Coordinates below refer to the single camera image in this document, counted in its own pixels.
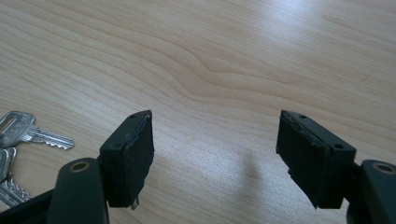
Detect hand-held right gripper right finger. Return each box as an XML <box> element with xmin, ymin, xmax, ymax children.
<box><xmin>276</xmin><ymin>109</ymin><xmax>358</xmax><ymax>210</ymax></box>

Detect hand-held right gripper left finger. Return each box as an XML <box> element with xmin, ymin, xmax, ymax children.
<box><xmin>99</xmin><ymin>109</ymin><xmax>156</xmax><ymax>210</ymax></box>

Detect silver key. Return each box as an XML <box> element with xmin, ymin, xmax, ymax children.
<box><xmin>0</xmin><ymin>110</ymin><xmax>76</xmax><ymax>151</ymax></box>
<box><xmin>0</xmin><ymin>147</ymin><xmax>34</xmax><ymax>209</ymax></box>

